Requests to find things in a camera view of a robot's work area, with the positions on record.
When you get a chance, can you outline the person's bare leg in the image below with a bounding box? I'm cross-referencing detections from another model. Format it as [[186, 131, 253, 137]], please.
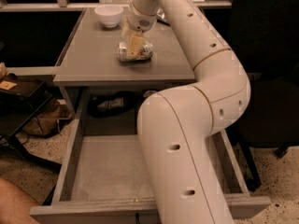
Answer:
[[0, 178, 40, 224]]

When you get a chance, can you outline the grey cabinet desk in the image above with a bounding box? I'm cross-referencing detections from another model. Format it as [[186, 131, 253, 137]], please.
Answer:
[[54, 8, 194, 135]]

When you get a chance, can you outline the open grey top drawer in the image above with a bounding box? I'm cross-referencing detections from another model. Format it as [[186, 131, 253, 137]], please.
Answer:
[[29, 119, 271, 224]]

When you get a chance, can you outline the white bowl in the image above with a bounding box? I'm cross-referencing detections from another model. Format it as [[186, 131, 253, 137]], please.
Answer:
[[94, 4, 123, 28]]

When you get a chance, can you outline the silver crushed can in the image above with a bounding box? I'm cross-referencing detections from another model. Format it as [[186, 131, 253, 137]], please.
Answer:
[[156, 8, 169, 25]]

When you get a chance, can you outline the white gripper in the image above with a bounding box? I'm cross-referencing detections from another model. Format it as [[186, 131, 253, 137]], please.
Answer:
[[121, 12, 156, 58]]

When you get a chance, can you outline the dark tape roll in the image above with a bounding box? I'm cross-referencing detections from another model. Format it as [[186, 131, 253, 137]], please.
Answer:
[[143, 90, 157, 99]]

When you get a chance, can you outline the black side table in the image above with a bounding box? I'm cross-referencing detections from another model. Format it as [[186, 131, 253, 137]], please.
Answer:
[[0, 74, 61, 172]]

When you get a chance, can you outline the black drawer handle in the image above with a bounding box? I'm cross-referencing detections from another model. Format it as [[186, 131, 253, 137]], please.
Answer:
[[135, 213, 141, 224]]

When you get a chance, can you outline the brown bag on floor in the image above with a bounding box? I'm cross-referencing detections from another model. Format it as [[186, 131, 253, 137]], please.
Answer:
[[22, 98, 71, 137]]

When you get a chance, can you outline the black coiled cable bundle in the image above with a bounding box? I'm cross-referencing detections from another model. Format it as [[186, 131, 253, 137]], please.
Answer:
[[87, 91, 138, 119]]

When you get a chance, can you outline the green white 7up can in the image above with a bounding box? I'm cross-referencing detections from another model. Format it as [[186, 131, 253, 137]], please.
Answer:
[[118, 41, 153, 63]]

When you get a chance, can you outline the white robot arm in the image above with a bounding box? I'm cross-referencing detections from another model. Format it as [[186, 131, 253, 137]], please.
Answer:
[[123, 0, 250, 224]]

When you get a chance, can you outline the black office chair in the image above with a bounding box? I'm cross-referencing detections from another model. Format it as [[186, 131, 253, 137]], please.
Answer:
[[227, 0, 299, 190]]

